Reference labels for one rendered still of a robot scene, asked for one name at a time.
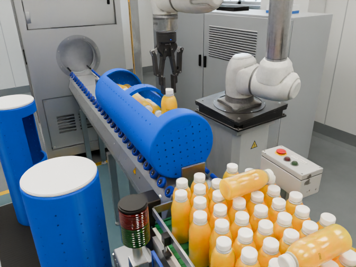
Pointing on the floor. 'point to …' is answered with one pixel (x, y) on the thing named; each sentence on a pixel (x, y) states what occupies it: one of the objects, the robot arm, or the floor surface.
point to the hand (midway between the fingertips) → (168, 84)
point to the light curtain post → (133, 6)
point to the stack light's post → (138, 261)
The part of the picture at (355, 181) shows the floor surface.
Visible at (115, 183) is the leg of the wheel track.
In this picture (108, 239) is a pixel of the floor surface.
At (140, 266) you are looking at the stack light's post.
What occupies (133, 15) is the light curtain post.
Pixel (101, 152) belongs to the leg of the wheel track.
